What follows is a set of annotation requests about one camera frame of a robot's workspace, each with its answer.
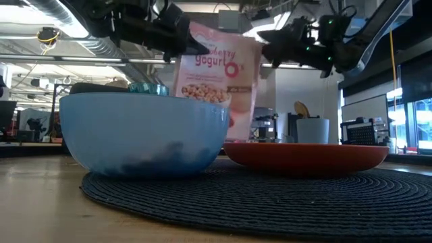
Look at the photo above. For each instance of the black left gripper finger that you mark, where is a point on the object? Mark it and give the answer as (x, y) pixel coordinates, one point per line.
(189, 49)

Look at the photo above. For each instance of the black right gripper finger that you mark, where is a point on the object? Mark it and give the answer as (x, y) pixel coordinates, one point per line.
(280, 35)
(287, 54)

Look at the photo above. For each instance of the pink cereal bag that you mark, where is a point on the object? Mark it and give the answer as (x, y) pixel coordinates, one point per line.
(216, 77)

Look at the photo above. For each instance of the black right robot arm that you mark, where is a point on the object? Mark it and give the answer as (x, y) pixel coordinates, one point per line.
(347, 54)

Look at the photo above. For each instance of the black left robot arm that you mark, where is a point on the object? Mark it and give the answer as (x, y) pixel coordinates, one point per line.
(101, 13)

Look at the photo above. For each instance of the teal drinking glass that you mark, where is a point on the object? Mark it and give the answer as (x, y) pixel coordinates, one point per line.
(148, 88)

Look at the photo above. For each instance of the black desktop machine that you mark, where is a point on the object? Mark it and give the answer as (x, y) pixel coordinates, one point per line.
(266, 125)

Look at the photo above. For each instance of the black bin with yellow lid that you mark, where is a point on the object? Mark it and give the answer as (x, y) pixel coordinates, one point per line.
(292, 128)

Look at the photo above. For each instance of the white partition board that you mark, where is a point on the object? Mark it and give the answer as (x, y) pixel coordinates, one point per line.
(366, 108)

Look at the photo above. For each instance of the black toaster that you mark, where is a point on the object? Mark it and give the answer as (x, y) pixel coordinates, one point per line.
(98, 87)

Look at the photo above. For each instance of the pale blue mug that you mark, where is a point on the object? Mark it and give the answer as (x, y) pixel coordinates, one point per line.
(312, 131)

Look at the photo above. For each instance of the light blue bowl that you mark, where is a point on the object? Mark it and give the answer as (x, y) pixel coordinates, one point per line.
(141, 131)

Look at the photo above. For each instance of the black perforated equipment rack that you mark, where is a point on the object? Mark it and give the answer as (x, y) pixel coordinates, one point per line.
(362, 135)

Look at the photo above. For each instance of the orange plate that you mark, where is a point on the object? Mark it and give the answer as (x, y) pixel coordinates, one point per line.
(303, 158)

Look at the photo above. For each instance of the dark round woven placemat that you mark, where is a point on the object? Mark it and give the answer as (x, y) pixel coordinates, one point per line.
(270, 202)

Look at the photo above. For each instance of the dark computer monitor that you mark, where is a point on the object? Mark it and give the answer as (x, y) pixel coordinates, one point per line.
(7, 116)

